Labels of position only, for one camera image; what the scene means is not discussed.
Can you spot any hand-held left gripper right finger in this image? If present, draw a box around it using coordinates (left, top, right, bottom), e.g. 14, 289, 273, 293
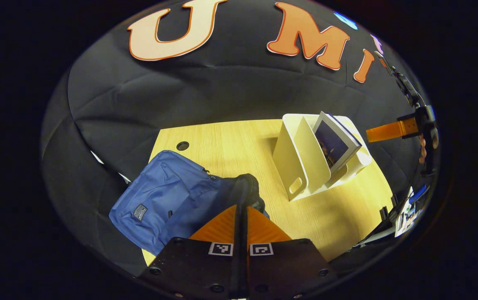
245, 206, 337, 300

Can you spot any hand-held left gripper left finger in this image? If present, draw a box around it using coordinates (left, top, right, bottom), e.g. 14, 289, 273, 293
139, 204, 241, 300

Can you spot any dark blue book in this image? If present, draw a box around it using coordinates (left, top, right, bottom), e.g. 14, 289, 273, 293
313, 111, 362, 175

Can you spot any blue schoolbag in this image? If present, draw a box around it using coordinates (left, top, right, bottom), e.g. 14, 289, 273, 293
109, 150, 270, 257

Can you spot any white bookshelf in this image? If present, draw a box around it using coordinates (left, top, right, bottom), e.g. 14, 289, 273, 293
272, 113, 373, 202

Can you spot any white printed packet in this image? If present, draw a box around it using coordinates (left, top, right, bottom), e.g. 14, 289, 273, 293
394, 185, 430, 238

